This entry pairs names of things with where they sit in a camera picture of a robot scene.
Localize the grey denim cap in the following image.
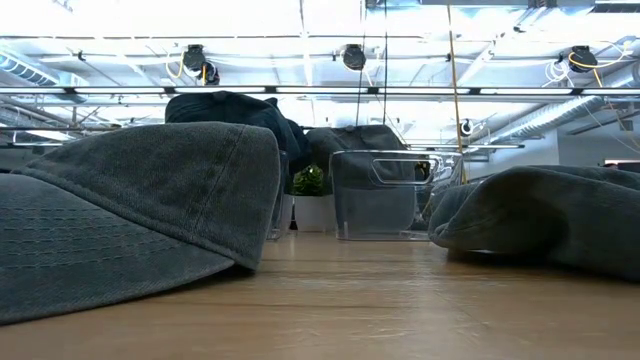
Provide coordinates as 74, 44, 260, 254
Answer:
305, 124, 419, 236
0, 121, 282, 326
428, 164, 640, 281

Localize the green plant in white pot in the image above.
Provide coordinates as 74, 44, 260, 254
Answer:
288, 164, 337, 234

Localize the clear plastic bin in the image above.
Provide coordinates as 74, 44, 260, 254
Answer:
328, 148, 464, 242
267, 149, 294, 241

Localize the long ceiling light bar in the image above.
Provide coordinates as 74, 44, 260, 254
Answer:
0, 85, 640, 97

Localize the yellow hanging cable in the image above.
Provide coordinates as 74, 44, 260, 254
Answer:
446, 0, 469, 184

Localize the silver ceiling air duct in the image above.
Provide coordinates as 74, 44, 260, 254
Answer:
487, 94, 640, 146

